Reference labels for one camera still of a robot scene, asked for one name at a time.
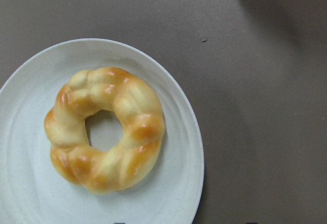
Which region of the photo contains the glazed twisted donut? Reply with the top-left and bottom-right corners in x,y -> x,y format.
44,67 -> 165,194

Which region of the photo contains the white round plate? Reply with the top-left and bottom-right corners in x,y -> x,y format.
1,38 -> 204,223

